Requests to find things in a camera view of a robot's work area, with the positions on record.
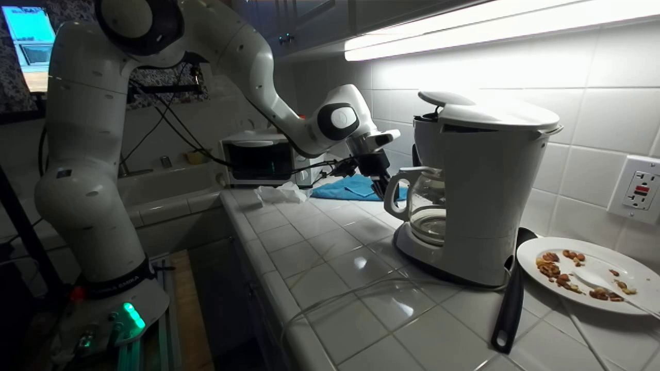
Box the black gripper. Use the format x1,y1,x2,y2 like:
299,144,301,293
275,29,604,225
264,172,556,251
336,149,393,203

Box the glass kettle with white handle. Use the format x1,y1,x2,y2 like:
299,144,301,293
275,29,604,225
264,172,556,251
382,165,450,250

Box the white coffee making machine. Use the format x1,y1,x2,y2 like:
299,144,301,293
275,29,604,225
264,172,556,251
393,88,566,288

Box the blue cloth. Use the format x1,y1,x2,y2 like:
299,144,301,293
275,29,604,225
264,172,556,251
309,174,388,205

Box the clear plastic wrap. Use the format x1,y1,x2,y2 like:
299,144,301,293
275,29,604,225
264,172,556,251
251,182,307,209

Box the brown food scraps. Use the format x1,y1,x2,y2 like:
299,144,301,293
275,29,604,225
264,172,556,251
534,248,637,306

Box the yellow dish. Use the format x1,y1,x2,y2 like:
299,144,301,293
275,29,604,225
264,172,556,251
182,146,210,167

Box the under-cabinet light strip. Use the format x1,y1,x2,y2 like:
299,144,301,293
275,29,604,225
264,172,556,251
342,0,660,64

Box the white sink counter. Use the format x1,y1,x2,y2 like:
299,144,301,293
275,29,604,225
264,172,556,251
111,163,244,258

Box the wooden plank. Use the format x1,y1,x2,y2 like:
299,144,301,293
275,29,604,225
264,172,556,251
167,248,215,371

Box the white plate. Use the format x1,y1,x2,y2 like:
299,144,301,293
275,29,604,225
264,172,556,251
516,234,660,320

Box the black tripod leg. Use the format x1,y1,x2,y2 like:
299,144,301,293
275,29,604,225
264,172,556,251
0,172,71,311

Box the lit monitor screen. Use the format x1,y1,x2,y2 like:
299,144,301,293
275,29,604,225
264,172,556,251
0,4,58,94

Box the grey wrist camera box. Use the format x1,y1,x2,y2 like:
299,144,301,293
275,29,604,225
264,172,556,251
362,129,402,153

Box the white power cord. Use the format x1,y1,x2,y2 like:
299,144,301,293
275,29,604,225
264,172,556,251
277,271,441,347

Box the wall cabinets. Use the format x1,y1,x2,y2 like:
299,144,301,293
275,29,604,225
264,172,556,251
245,0,498,58

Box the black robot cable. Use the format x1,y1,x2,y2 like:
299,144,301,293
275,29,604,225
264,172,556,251
119,79,347,178

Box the white wall outlet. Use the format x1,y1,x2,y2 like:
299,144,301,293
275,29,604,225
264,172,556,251
606,154,660,226

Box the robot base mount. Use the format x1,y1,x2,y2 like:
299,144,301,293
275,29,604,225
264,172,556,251
39,271,173,371

